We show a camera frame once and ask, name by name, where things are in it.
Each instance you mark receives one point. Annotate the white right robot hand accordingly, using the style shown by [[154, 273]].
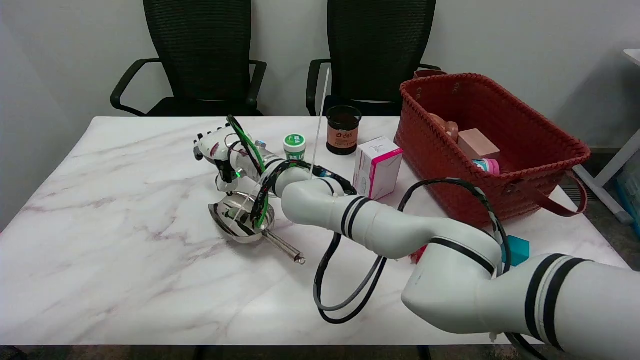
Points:
[[220, 147]]

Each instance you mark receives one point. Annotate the green gum jar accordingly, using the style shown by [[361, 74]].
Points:
[[294, 146]]

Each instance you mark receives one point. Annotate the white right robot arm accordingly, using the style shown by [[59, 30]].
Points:
[[450, 260]]

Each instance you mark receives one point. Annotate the shiny metal scoop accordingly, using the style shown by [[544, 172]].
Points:
[[235, 227]]

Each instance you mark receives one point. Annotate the black mesh office chair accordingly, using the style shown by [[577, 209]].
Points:
[[200, 55], [380, 50]]

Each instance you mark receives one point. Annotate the white and pink carton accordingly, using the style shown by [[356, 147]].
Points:
[[376, 167]]

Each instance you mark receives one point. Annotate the brown bear toy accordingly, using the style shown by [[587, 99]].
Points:
[[447, 127]]

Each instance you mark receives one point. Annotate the pale pink box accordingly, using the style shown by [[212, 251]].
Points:
[[477, 143]]

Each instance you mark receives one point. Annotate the pink and teal bottle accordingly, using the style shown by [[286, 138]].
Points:
[[487, 165]]

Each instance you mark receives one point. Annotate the red woven basket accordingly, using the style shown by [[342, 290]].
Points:
[[520, 145]]

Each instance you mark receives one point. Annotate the teal cube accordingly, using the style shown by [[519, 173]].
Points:
[[519, 250]]

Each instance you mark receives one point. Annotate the translucent blue storage bin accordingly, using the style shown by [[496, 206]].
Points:
[[631, 195]]

